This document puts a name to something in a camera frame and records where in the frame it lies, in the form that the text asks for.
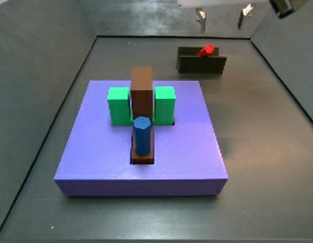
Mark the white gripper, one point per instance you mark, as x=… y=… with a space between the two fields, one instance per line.
x=209 y=3

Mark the red peg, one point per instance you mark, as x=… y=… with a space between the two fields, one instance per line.
x=207 y=50

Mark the purple base board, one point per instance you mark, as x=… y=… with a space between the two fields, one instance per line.
x=94 y=165

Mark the black angled holder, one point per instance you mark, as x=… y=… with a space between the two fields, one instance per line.
x=191 y=63

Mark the right green block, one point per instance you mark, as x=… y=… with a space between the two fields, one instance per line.
x=164 y=105

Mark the green block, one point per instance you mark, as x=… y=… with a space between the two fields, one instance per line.
x=119 y=106
x=164 y=105

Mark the brown T-shaped block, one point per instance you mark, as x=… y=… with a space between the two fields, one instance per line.
x=141 y=95

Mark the left green block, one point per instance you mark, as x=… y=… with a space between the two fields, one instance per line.
x=119 y=106

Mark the blue hexagonal peg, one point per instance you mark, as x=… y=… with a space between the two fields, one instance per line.
x=141 y=132

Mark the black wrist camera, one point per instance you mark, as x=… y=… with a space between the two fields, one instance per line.
x=286 y=7

